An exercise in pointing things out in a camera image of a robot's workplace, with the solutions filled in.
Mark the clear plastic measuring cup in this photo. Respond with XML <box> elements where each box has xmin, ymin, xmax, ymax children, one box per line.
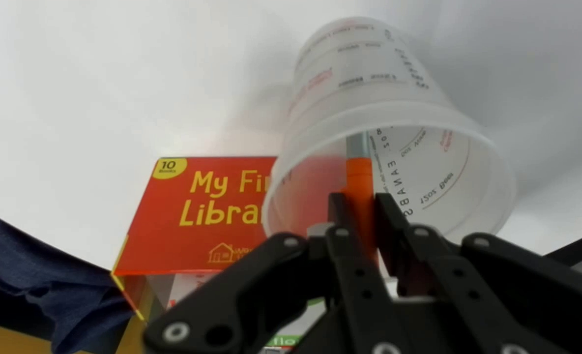
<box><xmin>261</xmin><ymin>15</ymin><xmax>519</xmax><ymax>247</ymax></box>

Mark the red children's book box set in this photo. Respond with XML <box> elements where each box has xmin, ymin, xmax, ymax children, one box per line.
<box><xmin>110</xmin><ymin>153</ymin><xmax>328</xmax><ymax>354</ymax></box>

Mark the navy blue cloth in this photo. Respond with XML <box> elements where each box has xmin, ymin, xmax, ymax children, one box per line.
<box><xmin>0</xmin><ymin>202</ymin><xmax>135</xmax><ymax>354</ymax></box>

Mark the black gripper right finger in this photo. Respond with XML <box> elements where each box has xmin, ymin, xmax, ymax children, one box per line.
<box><xmin>371</xmin><ymin>190</ymin><xmax>582</xmax><ymax>354</ymax></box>

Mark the orange marker with grey cap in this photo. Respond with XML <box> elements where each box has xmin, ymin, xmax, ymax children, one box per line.
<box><xmin>344</xmin><ymin>131</ymin><xmax>375</xmax><ymax>263</ymax></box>

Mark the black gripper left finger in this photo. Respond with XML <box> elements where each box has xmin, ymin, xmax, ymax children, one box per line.
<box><xmin>141</xmin><ymin>190</ymin><xmax>405</xmax><ymax>354</ymax></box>

